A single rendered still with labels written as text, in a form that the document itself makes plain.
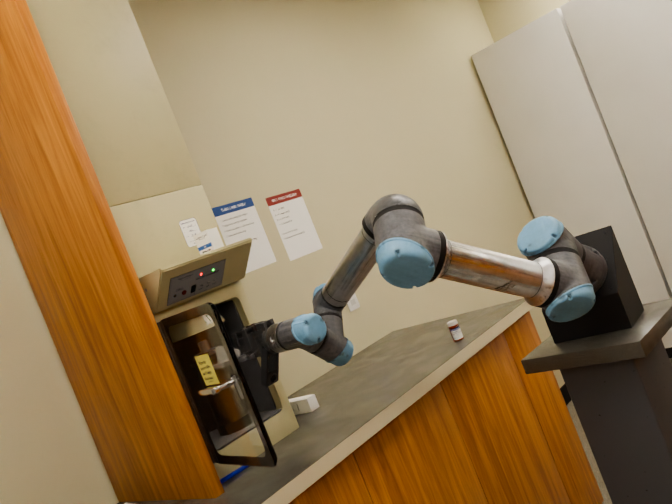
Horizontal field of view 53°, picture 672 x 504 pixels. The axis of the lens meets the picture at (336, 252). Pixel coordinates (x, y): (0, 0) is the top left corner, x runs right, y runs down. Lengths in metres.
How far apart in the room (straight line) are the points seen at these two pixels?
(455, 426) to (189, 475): 0.83
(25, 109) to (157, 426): 0.87
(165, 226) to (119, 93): 0.39
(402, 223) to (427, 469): 0.86
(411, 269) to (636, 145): 2.97
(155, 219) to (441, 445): 1.05
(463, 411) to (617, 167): 2.42
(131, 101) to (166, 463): 0.98
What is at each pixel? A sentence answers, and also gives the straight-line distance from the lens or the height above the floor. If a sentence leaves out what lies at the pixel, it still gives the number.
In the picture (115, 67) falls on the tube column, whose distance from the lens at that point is 2.04.
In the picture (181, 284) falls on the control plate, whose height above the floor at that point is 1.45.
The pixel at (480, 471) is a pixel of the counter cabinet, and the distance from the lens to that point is 2.25.
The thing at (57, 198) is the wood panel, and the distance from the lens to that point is 1.88.
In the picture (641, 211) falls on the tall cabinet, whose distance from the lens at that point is 4.31.
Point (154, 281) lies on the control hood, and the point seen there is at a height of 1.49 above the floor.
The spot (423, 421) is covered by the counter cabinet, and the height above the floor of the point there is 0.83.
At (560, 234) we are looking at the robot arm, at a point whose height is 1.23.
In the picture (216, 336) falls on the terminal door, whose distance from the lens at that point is 1.56.
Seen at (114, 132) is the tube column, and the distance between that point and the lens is 1.94.
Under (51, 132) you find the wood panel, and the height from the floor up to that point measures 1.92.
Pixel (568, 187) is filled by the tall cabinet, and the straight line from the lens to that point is 4.41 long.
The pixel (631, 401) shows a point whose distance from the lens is 1.85.
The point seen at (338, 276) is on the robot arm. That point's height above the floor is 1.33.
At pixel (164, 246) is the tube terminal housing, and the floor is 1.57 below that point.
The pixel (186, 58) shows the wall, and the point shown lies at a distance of 2.81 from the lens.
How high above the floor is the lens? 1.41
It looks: 1 degrees down
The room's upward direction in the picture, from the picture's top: 22 degrees counter-clockwise
